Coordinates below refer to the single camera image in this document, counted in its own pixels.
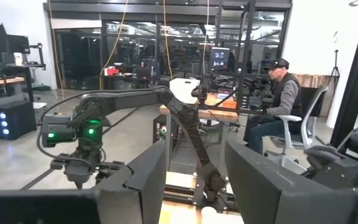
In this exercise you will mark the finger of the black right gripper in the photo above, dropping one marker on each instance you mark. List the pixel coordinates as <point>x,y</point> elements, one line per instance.
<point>104,177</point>
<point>78,179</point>

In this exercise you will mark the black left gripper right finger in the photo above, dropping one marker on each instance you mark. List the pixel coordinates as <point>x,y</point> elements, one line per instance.
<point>259,186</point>

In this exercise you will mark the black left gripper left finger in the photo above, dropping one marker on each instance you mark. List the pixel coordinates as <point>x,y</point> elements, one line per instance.
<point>141,186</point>

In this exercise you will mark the orange white-capped pill bottle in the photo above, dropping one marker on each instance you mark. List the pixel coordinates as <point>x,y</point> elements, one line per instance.
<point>209,213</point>

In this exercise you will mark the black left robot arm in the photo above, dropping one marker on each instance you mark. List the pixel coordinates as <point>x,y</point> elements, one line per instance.
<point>337,174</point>

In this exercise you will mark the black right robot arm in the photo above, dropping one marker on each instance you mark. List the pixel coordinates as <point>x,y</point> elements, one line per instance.
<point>135,99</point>

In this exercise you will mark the white plastic basket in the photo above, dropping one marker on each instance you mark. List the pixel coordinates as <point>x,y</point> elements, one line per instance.
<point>183,88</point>

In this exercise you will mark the white office chair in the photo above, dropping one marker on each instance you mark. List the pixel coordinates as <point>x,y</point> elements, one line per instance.
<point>309,124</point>

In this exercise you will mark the black computer tower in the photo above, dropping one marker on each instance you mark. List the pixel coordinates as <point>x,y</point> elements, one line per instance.
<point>14,119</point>

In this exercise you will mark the wooden work table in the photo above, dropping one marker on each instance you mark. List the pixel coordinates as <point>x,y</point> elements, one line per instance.
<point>216,113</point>

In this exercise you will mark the person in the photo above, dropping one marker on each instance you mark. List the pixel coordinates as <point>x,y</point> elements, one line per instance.
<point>284,93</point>

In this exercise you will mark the small black monitor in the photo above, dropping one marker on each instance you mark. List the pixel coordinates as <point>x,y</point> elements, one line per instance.
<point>219,57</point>

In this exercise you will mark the black tripod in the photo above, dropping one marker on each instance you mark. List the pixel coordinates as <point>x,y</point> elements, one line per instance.
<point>335,68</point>

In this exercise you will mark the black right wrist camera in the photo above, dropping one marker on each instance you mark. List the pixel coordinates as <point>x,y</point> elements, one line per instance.
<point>57,130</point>

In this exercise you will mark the black upright post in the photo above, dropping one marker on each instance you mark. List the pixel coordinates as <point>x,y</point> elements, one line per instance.
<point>356,77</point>

